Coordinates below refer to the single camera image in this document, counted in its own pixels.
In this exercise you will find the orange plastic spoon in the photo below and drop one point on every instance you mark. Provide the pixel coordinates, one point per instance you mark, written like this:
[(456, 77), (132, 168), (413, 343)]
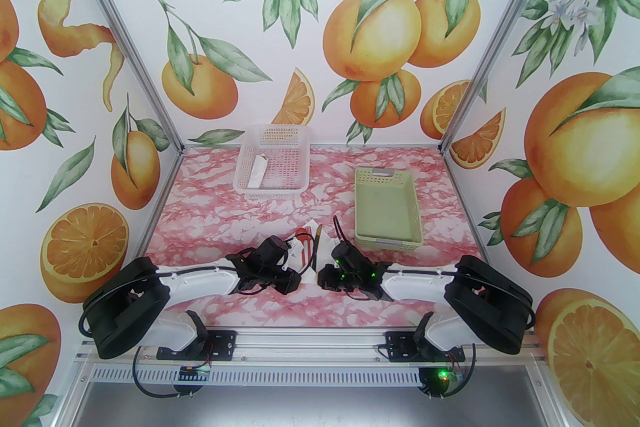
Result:
[(304, 252)]

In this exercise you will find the white paper napkin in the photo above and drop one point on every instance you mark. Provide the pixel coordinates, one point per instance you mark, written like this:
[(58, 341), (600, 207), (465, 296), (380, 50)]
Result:
[(312, 224)]

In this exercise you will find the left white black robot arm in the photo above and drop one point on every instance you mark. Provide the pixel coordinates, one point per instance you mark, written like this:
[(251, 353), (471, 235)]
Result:
[(120, 305)]

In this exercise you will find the rolled white napkin bundle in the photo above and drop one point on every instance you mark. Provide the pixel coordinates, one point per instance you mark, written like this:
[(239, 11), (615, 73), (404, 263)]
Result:
[(257, 172)]

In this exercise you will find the green plastic basket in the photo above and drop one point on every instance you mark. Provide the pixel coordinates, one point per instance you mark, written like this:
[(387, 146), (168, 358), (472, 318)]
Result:
[(387, 209)]

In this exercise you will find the small blue circuit board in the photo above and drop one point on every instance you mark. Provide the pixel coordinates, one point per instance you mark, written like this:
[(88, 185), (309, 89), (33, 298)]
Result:
[(195, 372)]

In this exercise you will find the white plastic mesh basket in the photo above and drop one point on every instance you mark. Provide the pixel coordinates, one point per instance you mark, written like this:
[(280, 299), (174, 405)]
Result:
[(297, 137)]

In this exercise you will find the black controller with green light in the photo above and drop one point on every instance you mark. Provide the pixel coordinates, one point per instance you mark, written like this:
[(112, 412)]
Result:
[(439, 377)]

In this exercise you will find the grey metal panel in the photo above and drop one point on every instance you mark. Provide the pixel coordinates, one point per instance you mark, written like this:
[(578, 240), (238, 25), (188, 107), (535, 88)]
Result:
[(310, 407)]

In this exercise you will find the aluminium front rail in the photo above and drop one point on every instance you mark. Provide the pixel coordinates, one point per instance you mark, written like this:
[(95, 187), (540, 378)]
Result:
[(310, 345)]

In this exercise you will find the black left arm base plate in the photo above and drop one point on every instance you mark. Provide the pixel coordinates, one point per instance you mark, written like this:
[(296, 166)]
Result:
[(222, 345)]

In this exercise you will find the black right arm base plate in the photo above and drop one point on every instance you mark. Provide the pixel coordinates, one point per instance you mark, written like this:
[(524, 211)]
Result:
[(400, 347)]

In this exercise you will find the aluminium side rail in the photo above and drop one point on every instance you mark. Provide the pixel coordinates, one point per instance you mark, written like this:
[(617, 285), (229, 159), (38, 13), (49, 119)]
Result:
[(167, 182), (460, 187)]

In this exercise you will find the aluminium corner post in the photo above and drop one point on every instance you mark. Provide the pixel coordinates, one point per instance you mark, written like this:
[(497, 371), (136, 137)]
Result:
[(497, 39), (150, 89)]

